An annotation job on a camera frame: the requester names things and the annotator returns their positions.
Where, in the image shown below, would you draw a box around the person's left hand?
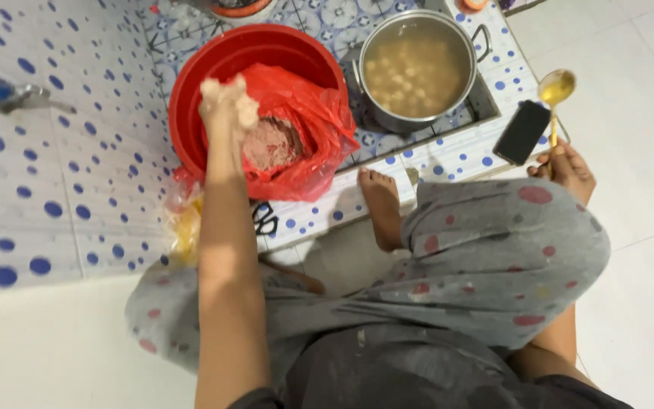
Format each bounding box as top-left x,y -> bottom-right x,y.
199,73 -> 261,151

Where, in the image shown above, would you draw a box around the person's right hand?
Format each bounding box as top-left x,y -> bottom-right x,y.
527,141 -> 597,206

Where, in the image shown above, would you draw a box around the golden metal spoon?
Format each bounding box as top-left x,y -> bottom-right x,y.
537,68 -> 578,150

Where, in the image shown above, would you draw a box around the red plastic basin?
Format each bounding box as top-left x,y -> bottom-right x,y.
167,23 -> 350,184

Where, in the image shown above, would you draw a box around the pink meat paste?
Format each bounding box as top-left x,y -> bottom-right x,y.
241,116 -> 306,172

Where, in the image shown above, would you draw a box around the bowl with orange rim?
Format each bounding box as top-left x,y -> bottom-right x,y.
207,0 -> 278,25

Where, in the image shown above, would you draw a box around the red plastic bag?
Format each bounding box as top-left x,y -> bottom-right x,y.
173,62 -> 361,203

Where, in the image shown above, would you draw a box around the black scissors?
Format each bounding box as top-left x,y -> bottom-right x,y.
251,200 -> 280,237

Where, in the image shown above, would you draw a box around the clear yellow plastic bag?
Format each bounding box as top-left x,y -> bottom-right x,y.
162,181 -> 204,269

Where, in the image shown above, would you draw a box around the steel cooking pot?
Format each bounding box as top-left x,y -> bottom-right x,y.
351,8 -> 494,135

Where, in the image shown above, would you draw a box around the meatballs in broth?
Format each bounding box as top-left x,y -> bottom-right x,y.
364,35 -> 471,119

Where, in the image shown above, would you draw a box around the person's right foot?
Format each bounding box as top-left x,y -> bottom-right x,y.
357,166 -> 405,254

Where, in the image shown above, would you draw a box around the person's foot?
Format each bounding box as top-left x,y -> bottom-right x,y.
357,166 -> 405,254
259,258 -> 327,297

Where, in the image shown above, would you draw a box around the person's left foot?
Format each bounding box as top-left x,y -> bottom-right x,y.
259,258 -> 327,297

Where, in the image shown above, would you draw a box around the metal water tap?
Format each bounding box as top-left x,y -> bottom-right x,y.
0,76 -> 78,116

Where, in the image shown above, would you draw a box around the recessed gas stove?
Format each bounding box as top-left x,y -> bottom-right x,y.
335,40 -> 503,172

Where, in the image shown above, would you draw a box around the grey red-dotted trousers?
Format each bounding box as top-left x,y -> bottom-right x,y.
125,178 -> 612,377

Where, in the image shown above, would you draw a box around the black smartphone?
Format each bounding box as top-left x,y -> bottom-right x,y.
492,99 -> 553,167

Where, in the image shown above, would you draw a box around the black shirt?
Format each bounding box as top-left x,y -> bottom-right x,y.
227,324 -> 635,409

